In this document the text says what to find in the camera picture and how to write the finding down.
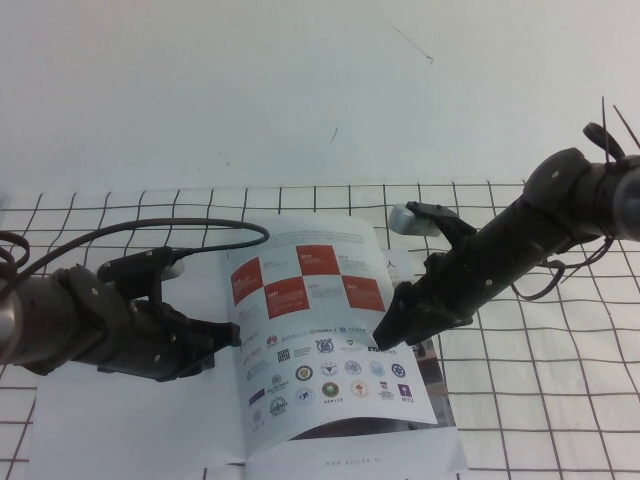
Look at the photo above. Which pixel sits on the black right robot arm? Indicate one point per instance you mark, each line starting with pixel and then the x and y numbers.
pixel 530 235

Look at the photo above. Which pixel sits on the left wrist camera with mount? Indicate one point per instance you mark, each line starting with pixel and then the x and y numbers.
pixel 135 262

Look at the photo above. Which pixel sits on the white product brochure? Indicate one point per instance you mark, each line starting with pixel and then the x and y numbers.
pixel 325 390

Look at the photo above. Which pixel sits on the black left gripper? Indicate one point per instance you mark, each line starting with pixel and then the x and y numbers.
pixel 165 345

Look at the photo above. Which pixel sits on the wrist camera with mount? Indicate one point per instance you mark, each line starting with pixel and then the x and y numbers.
pixel 405 220
pixel 135 262

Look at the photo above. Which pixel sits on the white black grid tablecloth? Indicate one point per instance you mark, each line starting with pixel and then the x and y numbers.
pixel 525 400

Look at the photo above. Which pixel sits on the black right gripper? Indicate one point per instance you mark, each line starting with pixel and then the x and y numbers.
pixel 450 290

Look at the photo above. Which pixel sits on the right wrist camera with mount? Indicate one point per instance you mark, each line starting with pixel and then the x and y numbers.
pixel 405 220

